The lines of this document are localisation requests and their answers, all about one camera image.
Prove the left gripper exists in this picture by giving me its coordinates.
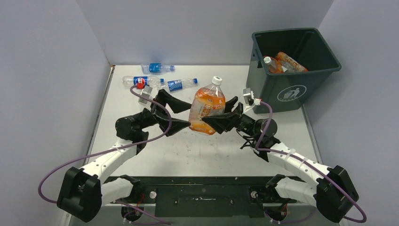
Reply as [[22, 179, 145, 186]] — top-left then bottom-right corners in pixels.
[[135, 90, 193, 137]]

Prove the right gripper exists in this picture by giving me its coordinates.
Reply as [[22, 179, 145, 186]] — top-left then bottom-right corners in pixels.
[[202, 97, 260, 140]]

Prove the orange label crushed bottle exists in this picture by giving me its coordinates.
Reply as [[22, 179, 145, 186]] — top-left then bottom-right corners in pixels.
[[189, 76, 226, 135]]

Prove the large orange label bottle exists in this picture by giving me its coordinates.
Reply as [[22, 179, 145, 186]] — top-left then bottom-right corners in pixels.
[[263, 56, 284, 73]]

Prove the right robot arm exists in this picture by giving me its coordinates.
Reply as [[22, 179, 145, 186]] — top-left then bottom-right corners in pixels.
[[202, 98, 367, 223]]

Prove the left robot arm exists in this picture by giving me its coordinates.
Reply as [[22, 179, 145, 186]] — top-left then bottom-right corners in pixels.
[[56, 89, 191, 222]]

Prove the dark green trash bin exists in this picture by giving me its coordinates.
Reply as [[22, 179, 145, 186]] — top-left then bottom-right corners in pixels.
[[246, 28, 341, 113]]

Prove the clear bottle blue label tilted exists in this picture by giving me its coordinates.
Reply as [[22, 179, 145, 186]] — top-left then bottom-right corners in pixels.
[[158, 78, 199, 93]]

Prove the clear bottle blue label far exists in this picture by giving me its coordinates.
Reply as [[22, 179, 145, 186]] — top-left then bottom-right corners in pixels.
[[141, 63, 176, 74]]

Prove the pepsi bottle blue cap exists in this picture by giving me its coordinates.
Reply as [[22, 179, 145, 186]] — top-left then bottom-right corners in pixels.
[[122, 76, 164, 89]]

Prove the white knob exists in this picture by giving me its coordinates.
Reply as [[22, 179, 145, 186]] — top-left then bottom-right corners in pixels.
[[149, 191, 157, 199]]

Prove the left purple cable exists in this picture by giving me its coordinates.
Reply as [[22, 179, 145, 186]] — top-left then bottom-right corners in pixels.
[[37, 85, 173, 226]]

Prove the purple cable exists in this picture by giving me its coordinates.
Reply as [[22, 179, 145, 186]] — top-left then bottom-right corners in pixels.
[[255, 100, 368, 224], [37, 85, 173, 226]]

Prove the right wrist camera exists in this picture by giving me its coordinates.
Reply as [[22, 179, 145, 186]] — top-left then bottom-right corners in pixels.
[[243, 88, 261, 113]]

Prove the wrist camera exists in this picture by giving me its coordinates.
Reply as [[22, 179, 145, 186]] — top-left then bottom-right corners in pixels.
[[243, 88, 261, 113], [138, 85, 153, 110]]

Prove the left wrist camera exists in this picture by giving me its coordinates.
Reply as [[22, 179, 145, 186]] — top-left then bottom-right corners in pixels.
[[138, 85, 153, 110]]

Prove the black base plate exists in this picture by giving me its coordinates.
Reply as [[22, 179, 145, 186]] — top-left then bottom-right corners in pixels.
[[121, 184, 295, 221]]

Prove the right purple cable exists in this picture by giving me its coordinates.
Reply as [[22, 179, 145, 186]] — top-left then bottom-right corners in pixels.
[[255, 100, 368, 224]]

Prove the aluminium rail frame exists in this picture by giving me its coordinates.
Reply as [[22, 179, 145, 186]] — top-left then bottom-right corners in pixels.
[[61, 184, 350, 226]]

